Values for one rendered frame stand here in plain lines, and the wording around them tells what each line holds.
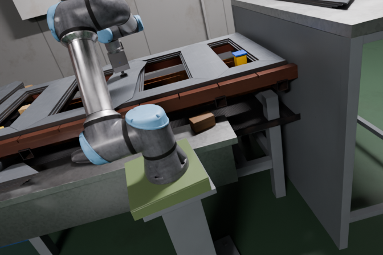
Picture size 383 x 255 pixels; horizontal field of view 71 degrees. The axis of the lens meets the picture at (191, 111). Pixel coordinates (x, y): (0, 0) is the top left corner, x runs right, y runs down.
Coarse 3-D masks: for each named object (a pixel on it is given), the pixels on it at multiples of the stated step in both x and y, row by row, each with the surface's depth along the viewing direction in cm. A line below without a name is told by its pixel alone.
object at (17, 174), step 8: (8, 168) 116; (16, 168) 114; (24, 168) 113; (32, 168) 111; (0, 176) 112; (8, 176) 110; (16, 176) 109; (24, 176) 108; (32, 176) 109; (0, 184) 108; (8, 184) 109; (16, 184) 109
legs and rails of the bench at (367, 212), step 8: (376, 32) 80; (368, 40) 81; (376, 40) 82; (360, 120) 175; (368, 128) 169; (376, 128) 165; (368, 208) 119; (376, 208) 119; (352, 216) 118; (360, 216) 118; (368, 216) 119
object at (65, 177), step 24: (216, 120) 121; (192, 144) 108; (216, 144) 106; (48, 168) 116; (72, 168) 112; (96, 168) 108; (120, 168) 104; (0, 192) 108; (24, 192) 105; (48, 192) 104
